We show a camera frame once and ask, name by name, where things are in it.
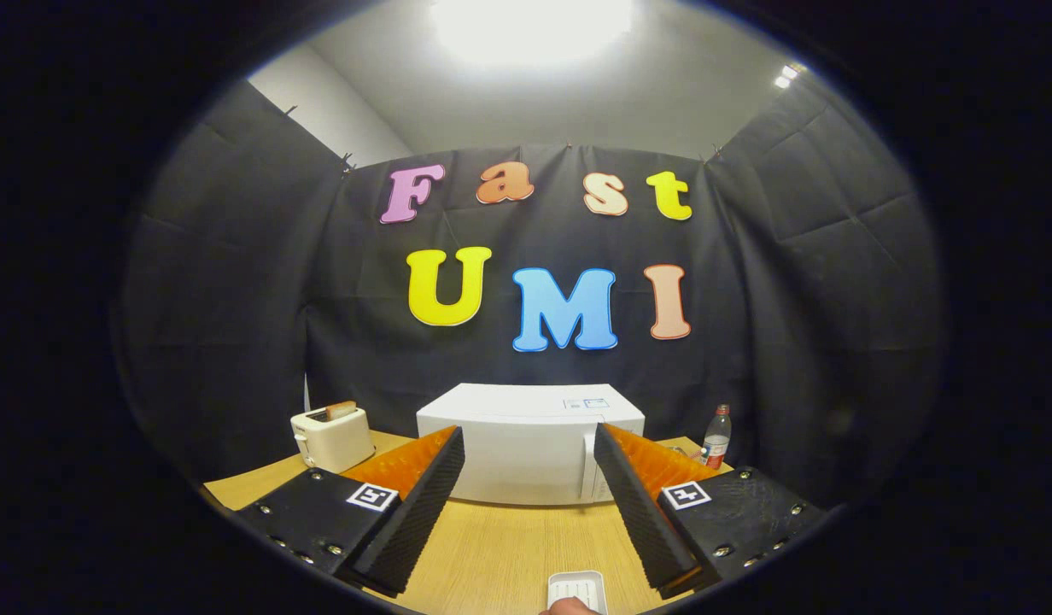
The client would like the white toaster oven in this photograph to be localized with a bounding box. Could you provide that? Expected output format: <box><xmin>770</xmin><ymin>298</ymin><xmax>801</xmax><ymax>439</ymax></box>
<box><xmin>416</xmin><ymin>383</ymin><xmax>646</xmax><ymax>507</ymax></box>

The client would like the black backdrop cloth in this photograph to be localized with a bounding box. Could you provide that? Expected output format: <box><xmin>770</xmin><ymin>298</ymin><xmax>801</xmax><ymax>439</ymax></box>
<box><xmin>112</xmin><ymin>77</ymin><xmax>945</xmax><ymax>513</ymax></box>

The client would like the bright ceiling light panel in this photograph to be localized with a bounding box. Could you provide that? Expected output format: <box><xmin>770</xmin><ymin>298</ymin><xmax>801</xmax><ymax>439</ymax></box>
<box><xmin>430</xmin><ymin>0</ymin><xmax>634</xmax><ymax>67</ymax></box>

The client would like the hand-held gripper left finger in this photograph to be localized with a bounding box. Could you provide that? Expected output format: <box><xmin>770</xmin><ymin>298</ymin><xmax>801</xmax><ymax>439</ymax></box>
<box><xmin>233</xmin><ymin>425</ymin><xmax>465</xmax><ymax>597</ymax></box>

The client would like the small white ridged tray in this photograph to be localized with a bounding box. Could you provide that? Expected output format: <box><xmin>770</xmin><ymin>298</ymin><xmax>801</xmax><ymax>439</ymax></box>
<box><xmin>547</xmin><ymin>570</ymin><xmax>609</xmax><ymax>615</ymax></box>

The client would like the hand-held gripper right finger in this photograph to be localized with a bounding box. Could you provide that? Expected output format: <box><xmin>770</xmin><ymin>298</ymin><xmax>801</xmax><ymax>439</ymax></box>
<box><xmin>593</xmin><ymin>422</ymin><xmax>830</xmax><ymax>599</ymax></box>

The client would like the cream bread toaster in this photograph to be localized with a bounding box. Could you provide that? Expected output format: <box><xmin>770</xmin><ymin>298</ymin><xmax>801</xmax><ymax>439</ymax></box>
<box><xmin>290</xmin><ymin>405</ymin><xmax>376</xmax><ymax>475</ymax></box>

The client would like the clear plastic water bottle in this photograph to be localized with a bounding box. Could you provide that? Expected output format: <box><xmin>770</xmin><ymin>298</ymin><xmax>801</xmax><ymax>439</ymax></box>
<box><xmin>701</xmin><ymin>404</ymin><xmax>733</xmax><ymax>469</ymax></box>

